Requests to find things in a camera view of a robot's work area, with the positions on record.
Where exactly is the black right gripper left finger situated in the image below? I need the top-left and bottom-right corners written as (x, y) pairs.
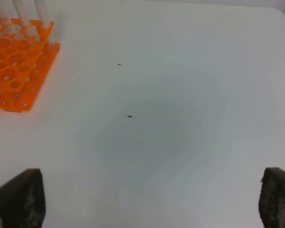
top-left (0, 169), bottom-right (46, 228)

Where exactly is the orange test tube rack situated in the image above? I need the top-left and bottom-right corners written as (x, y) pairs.
top-left (0, 18), bottom-right (60, 113)

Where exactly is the row tube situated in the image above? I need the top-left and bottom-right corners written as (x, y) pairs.
top-left (0, 0), bottom-right (11, 25)
top-left (34, 0), bottom-right (55, 48)
top-left (13, 0), bottom-right (31, 27)

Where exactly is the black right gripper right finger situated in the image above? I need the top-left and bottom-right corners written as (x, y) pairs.
top-left (258, 168), bottom-right (285, 228)

